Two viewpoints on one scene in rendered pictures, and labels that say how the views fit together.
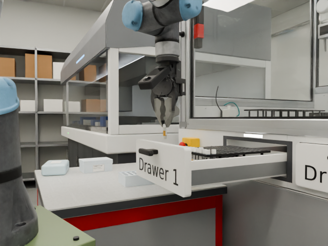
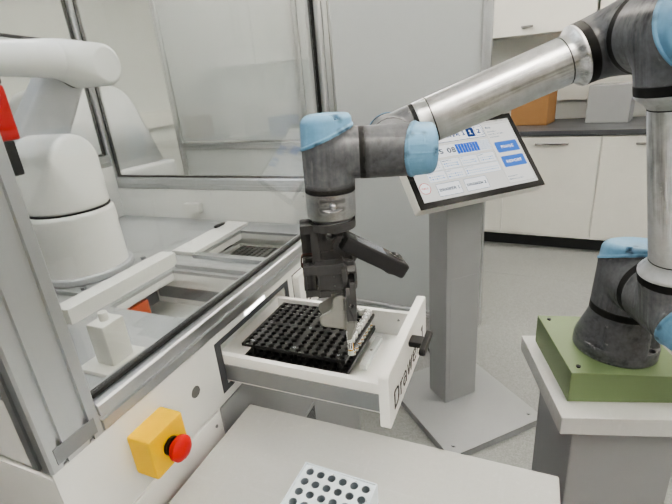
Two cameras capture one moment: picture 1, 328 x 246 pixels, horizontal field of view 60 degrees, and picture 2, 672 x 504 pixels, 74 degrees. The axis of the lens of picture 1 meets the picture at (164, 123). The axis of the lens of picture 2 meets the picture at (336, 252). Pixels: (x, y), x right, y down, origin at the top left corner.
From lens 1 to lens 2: 1.44 m
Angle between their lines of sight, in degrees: 125
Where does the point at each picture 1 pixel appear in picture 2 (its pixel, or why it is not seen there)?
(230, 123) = (223, 314)
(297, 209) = not seen: hidden behind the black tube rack
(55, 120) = not seen: outside the picture
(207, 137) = (180, 381)
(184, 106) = (63, 384)
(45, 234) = (567, 331)
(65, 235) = (554, 325)
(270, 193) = not seen: hidden behind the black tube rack
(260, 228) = (279, 400)
